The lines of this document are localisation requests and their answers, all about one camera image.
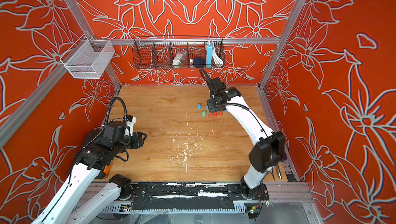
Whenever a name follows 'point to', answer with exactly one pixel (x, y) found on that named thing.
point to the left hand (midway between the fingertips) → (142, 134)
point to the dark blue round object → (199, 62)
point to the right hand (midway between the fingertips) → (211, 105)
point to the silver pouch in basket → (180, 58)
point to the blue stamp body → (199, 106)
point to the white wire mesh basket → (88, 59)
